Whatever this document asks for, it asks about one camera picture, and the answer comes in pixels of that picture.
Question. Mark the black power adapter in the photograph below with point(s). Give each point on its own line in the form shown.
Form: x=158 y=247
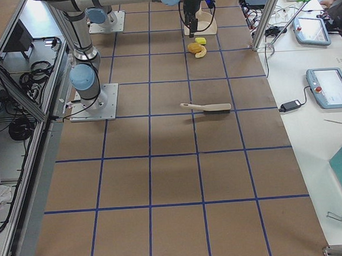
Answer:
x=289 y=106

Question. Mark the aluminium frame post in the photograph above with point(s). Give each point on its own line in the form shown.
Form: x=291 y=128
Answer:
x=265 y=17

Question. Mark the blue teach pendant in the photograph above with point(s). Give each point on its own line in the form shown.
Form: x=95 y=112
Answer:
x=311 y=31
x=326 y=86

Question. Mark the green handled reacher tool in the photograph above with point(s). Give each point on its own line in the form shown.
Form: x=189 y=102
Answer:
x=270 y=45

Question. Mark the beige hand brush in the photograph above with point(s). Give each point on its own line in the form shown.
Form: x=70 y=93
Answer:
x=209 y=109

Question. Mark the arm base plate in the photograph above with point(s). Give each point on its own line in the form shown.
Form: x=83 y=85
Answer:
x=118 y=27
x=103 y=108

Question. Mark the near blue teach pendant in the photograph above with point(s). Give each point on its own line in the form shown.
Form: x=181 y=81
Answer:
x=326 y=86

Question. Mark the metal wire clip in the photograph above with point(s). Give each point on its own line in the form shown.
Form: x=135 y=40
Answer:
x=334 y=216

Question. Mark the brown potato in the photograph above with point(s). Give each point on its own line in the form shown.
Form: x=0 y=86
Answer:
x=194 y=47

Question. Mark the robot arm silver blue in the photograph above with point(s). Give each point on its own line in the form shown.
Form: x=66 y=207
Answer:
x=76 y=12
x=103 y=16

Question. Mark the beige plastic dustpan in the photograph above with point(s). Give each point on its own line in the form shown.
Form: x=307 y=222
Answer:
x=207 y=24

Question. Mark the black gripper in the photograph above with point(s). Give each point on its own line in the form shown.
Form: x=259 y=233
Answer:
x=189 y=10

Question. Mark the black monitor on floor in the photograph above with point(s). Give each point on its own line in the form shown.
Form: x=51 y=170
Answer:
x=19 y=41

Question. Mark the far blue teach pendant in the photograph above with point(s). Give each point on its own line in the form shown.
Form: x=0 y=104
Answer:
x=311 y=31

